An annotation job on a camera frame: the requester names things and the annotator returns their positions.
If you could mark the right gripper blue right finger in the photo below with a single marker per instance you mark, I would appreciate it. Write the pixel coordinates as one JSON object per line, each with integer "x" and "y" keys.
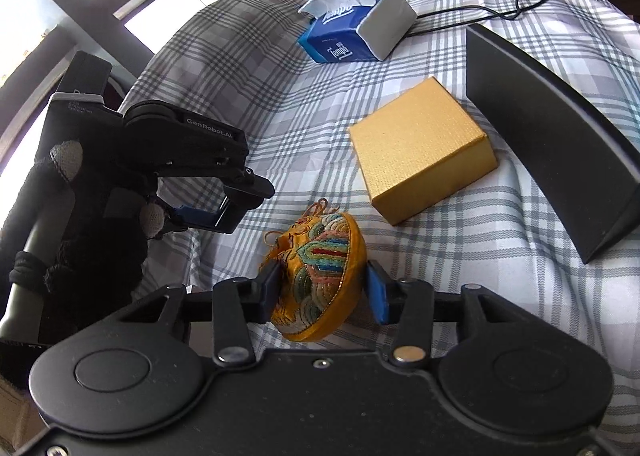
{"x": 386, "y": 296}

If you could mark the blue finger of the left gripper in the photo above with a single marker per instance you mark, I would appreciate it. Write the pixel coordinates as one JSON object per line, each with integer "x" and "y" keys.
{"x": 242, "y": 193}
{"x": 185, "y": 217}

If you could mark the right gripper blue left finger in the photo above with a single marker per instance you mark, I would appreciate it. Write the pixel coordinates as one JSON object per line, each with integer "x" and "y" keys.
{"x": 267, "y": 290}

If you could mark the orange embroidered pouch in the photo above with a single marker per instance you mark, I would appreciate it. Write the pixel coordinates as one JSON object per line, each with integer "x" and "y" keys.
{"x": 323, "y": 255}

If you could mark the black gloved left hand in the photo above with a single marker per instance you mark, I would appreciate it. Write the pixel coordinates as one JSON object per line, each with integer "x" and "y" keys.
{"x": 72, "y": 249}

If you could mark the plaid grey bed cover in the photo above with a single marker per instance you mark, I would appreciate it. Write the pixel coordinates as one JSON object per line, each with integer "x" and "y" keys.
{"x": 239, "y": 61}

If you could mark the gold cardboard box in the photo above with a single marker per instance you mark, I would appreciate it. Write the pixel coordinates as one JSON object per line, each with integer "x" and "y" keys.
{"x": 419, "y": 149}

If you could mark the blue Tempo tissue box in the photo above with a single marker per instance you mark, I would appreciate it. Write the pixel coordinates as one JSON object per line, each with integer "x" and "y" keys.
{"x": 342, "y": 31}

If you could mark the long black box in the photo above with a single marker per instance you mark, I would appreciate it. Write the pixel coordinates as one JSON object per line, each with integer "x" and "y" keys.
{"x": 586, "y": 168}

